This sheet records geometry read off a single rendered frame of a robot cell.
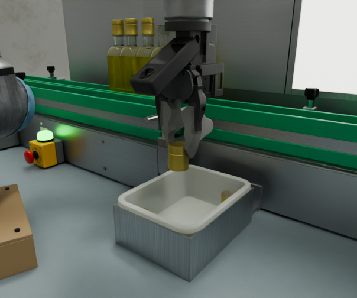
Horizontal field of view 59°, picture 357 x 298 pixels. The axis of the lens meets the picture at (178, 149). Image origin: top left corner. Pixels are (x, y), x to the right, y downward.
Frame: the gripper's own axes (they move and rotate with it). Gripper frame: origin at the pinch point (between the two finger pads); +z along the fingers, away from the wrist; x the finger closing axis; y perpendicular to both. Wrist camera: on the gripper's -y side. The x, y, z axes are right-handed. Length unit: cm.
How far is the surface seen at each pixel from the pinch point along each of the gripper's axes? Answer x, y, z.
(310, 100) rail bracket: -8.9, 31.7, -5.3
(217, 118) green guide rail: 7.6, 21.1, -0.4
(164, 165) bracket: 13.1, 9.2, 9.3
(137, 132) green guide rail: 23.1, 10.1, 3.6
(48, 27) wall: 308, 129, -30
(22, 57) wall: 315, 100, 0
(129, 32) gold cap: 37.5, 20.7, -19.5
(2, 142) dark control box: 79, -3, 16
